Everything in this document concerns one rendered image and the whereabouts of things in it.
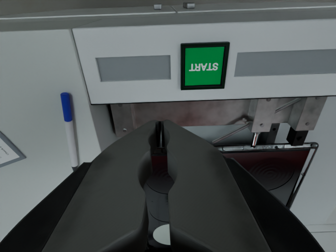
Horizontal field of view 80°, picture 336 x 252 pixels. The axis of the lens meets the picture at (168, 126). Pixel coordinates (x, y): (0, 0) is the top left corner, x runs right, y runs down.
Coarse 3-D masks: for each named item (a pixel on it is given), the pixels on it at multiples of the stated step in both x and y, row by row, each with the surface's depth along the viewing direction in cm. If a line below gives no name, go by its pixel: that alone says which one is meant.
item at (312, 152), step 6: (318, 144) 39; (312, 150) 40; (306, 156) 41; (312, 156) 40; (306, 162) 42; (306, 168) 42; (300, 174) 43; (300, 180) 44; (294, 186) 46; (294, 192) 46; (288, 198) 48; (294, 198) 47; (288, 204) 49
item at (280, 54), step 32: (96, 32) 23; (128, 32) 23; (160, 32) 23; (192, 32) 23; (224, 32) 23; (256, 32) 23; (288, 32) 23; (320, 32) 23; (96, 64) 25; (128, 64) 25; (160, 64) 25; (256, 64) 25; (288, 64) 25; (320, 64) 25; (96, 96) 27; (128, 96) 27; (160, 96) 27; (192, 96) 27; (224, 96) 27; (256, 96) 27; (288, 96) 27
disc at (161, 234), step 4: (168, 224) 52; (156, 228) 53; (160, 228) 53; (164, 228) 53; (168, 228) 53; (156, 232) 54; (160, 232) 54; (164, 232) 54; (168, 232) 54; (156, 236) 55; (160, 236) 55; (164, 236) 55; (168, 236) 55; (156, 240) 56; (160, 240) 56; (164, 240) 56; (168, 240) 56; (168, 244) 57
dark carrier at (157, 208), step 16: (160, 160) 41; (240, 160) 41; (256, 160) 41; (272, 160) 41; (288, 160) 41; (304, 160) 41; (160, 176) 43; (256, 176) 44; (272, 176) 44; (288, 176) 44; (160, 192) 46; (272, 192) 46; (288, 192) 46; (160, 208) 49; (160, 224) 52
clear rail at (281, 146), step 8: (240, 144) 40; (248, 144) 40; (256, 144) 39; (264, 144) 39; (272, 144) 39; (280, 144) 39; (288, 144) 39; (304, 144) 39; (312, 144) 39; (160, 152) 39
